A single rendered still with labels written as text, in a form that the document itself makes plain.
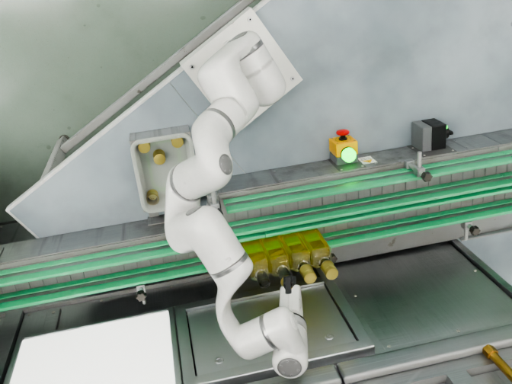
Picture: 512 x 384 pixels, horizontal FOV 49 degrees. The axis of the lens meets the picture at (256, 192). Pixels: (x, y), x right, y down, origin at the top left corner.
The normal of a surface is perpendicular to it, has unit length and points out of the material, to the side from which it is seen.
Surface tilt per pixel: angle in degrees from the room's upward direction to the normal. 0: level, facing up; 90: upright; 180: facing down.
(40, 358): 90
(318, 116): 0
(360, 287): 90
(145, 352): 90
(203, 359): 90
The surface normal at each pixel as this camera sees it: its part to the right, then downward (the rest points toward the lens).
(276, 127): 0.20, 0.37
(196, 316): -0.10, -0.91
